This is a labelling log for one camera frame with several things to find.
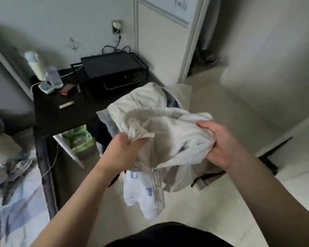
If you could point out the white hoodie with blue letters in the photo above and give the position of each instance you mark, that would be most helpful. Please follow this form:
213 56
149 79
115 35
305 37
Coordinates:
170 136

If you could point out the person's left forearm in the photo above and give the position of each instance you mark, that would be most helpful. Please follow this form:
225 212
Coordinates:
82 208

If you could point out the small wall hook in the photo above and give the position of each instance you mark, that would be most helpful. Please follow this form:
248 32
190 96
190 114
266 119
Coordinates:
73 44

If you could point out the blue-grey garment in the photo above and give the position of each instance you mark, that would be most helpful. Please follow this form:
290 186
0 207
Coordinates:
10 175

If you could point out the person's right forearm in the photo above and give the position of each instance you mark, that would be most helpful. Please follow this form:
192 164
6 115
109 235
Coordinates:
278 203

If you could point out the black desk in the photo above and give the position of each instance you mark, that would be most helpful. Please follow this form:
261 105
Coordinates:
56 115

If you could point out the person's dark shirt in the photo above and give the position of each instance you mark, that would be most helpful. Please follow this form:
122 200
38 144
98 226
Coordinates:
170 235

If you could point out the grey padded headboard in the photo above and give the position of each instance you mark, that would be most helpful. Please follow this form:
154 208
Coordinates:
5 90

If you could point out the white bottle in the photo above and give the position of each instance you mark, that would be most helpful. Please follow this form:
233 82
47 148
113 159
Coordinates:
35 64

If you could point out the small white charger base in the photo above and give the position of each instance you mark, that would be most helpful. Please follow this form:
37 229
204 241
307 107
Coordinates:
46 88

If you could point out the clear plastic bottle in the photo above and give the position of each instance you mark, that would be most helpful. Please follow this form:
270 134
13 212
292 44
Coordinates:
53 77

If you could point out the small white stick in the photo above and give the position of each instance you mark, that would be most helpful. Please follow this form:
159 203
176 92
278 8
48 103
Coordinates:
66 105

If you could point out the person's left hand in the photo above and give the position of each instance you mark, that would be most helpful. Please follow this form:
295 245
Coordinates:
121 151

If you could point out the green bag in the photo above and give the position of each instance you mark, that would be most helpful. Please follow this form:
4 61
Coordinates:
80 139

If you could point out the small red box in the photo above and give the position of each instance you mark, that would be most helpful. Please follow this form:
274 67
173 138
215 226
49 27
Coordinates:
67 90

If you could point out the person's right hand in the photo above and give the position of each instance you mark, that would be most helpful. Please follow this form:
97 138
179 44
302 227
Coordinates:
224 144

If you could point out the bed with plaid sheet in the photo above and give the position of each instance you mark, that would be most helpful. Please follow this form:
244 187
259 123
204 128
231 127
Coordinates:
20 213

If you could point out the wall power socket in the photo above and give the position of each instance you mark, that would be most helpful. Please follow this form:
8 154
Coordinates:
117 26

